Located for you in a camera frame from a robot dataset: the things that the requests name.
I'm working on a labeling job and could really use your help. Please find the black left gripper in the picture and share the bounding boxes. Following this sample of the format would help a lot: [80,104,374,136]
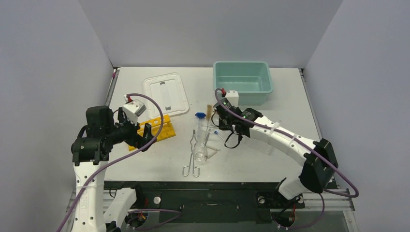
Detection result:
[105,107,156,151]

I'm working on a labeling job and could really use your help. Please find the yellow test tube rack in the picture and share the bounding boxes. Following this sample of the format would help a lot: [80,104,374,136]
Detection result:
[137,114,176,142]

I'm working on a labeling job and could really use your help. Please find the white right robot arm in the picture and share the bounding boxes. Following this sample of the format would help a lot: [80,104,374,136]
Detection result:
[214,98,338,206]

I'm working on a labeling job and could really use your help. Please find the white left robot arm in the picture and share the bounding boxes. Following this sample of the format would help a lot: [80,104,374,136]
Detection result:
[69,102,156,232]

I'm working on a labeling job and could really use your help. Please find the brown test tube brush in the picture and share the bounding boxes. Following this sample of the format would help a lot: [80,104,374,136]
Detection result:
[205,104,213,129]

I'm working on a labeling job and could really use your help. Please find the blue funnel on stem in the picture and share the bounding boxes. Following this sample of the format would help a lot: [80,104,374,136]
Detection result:
[195,112,206,142]

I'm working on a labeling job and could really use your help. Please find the small glass beaker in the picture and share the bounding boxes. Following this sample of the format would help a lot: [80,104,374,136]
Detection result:
[193,145,206,162]

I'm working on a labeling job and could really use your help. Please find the teal plastic bin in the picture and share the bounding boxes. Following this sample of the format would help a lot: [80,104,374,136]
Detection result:
[213,61,273,105]

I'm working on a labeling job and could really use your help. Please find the white plastic bin lid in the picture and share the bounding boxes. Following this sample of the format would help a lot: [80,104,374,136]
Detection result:
[143,72,189,117]

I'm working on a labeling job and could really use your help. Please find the metal crucible tongs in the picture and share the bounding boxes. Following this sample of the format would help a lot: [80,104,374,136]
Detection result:
[182,130,200,178]

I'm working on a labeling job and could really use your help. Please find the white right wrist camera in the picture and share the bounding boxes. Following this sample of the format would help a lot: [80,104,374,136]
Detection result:
[222,90,239,107]

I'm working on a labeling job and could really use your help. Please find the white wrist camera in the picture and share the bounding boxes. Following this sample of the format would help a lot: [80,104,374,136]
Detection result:
[222,90,239,107]
[122,95,146,126]

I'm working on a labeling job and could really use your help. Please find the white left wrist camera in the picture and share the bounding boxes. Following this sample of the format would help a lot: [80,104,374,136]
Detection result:
[122,95,146,126]

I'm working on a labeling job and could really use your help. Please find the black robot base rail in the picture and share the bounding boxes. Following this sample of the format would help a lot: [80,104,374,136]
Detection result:
[104,181,305,223]

